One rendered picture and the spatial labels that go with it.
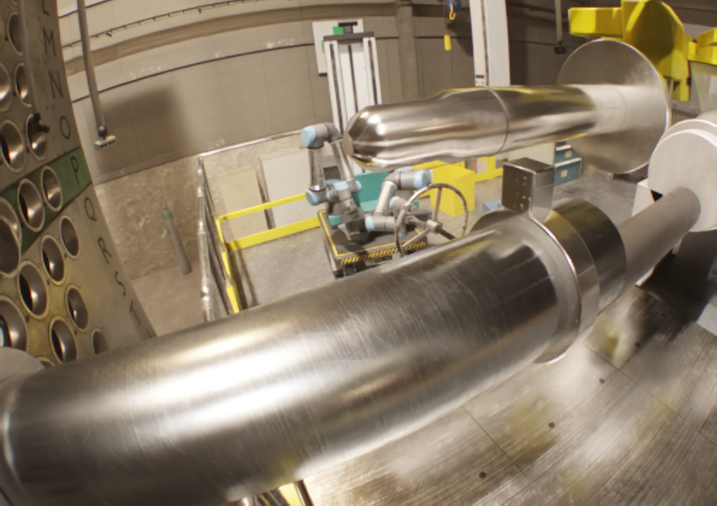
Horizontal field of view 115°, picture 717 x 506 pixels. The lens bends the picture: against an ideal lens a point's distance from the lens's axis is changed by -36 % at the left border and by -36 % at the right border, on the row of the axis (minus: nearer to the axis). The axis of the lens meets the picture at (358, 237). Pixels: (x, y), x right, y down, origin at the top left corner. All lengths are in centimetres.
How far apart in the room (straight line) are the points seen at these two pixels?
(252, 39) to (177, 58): 163
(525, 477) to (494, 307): 49
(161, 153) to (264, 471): 792
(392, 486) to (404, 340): 48
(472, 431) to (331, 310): 55
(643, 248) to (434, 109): 37
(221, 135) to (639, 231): 779
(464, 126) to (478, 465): 58
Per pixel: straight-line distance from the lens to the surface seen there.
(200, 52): 796
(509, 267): 26
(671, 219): 64
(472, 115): 60
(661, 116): 106
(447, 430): 72
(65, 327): 188
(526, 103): 71
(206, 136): 796
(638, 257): 50
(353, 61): 251
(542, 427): 75
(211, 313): 97
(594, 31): 140
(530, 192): 28
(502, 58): 494
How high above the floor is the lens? 154
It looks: 27 degrees down
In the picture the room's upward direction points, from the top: 7 degrees counter-clockwise
